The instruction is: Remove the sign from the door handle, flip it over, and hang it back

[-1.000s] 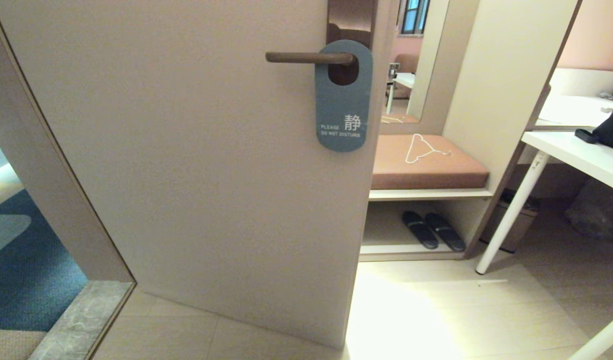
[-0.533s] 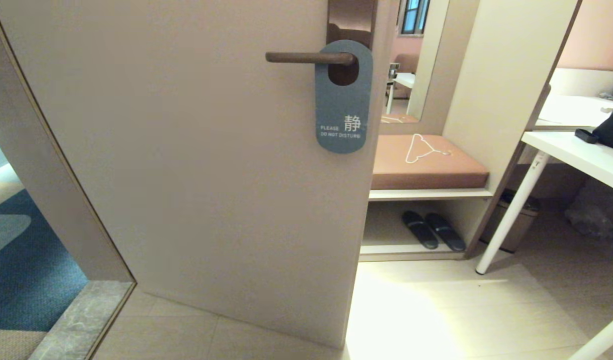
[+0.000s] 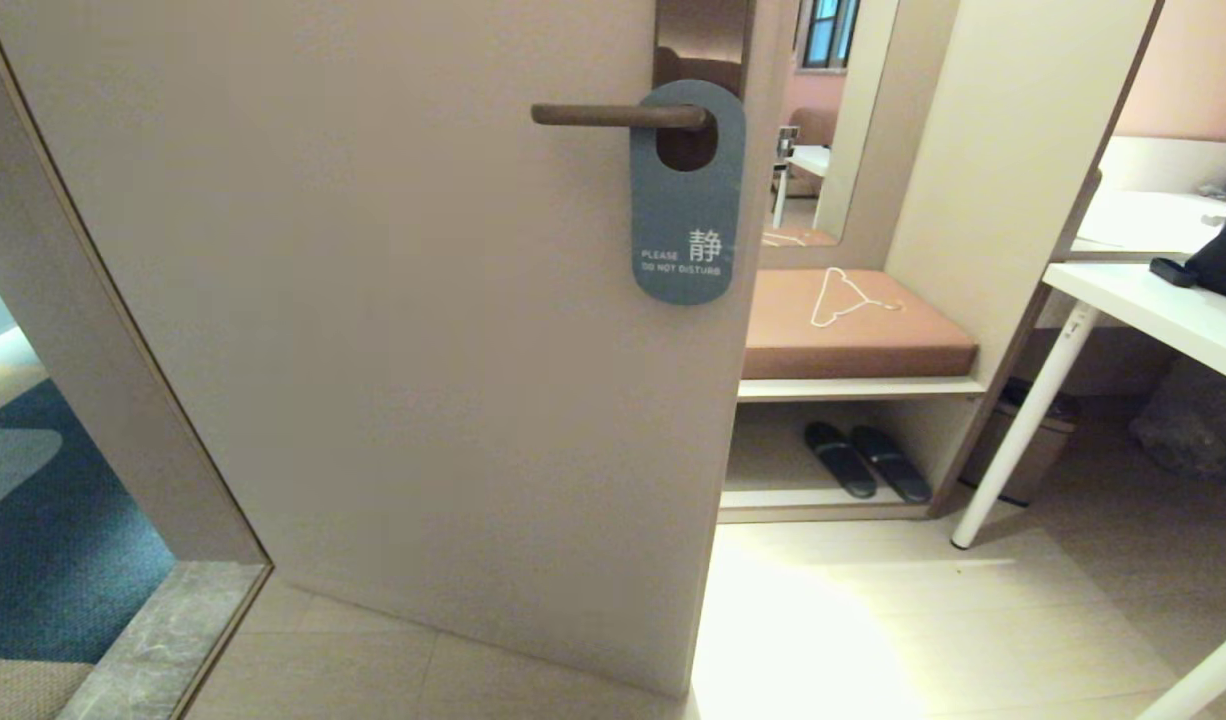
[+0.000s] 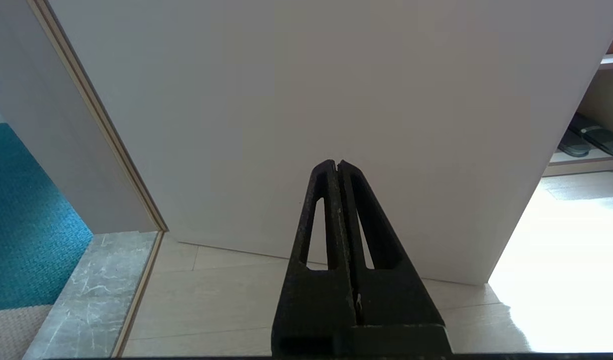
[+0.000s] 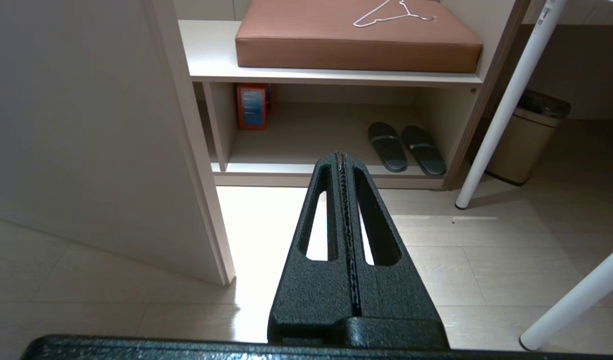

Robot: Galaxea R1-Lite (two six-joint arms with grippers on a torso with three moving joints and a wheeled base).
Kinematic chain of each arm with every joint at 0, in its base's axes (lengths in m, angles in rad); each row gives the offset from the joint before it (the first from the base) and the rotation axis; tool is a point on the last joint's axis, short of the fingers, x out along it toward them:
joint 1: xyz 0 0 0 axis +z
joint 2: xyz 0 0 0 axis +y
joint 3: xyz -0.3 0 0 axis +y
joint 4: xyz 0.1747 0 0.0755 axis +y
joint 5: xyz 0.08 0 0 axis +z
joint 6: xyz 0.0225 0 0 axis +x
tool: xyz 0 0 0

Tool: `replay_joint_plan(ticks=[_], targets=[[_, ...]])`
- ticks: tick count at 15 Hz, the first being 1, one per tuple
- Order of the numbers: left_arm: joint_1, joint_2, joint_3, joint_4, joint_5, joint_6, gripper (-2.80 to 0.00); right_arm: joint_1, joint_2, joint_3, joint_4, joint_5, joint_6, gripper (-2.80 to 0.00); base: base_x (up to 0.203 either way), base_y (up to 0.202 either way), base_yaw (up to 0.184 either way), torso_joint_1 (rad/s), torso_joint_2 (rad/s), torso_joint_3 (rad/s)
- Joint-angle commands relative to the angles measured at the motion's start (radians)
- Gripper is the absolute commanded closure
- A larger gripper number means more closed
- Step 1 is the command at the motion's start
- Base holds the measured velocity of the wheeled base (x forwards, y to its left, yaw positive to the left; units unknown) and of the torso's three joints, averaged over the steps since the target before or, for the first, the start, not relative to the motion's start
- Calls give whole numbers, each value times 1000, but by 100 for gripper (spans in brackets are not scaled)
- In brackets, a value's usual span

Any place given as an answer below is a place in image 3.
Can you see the grey-blue do-not-disturb door sign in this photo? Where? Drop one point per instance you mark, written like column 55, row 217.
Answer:
column 685, row 215

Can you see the beige trash bin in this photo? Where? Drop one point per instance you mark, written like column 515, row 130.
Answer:
column 1033, row 450

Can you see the white washbasin countertop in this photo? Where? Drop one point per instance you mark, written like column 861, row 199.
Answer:
column 1153, row 220

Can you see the white table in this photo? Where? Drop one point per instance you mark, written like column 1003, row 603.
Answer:
column 1173, row 315

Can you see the small black box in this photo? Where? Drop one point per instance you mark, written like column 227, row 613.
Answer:
column 1173, row 271

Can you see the cream wardrobe shelf unit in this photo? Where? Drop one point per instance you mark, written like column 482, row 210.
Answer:
column 1003, row 150

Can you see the grey marble threshold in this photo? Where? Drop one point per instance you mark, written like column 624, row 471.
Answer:
column 163, row 640

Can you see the clear plastic bag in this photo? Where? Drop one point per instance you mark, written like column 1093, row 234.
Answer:
column 1193, row 430

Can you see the beige wooden door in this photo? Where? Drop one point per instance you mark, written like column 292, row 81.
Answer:
column 373, row 300

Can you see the tall wall mirror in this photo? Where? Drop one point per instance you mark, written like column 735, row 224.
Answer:
column 823, row 150

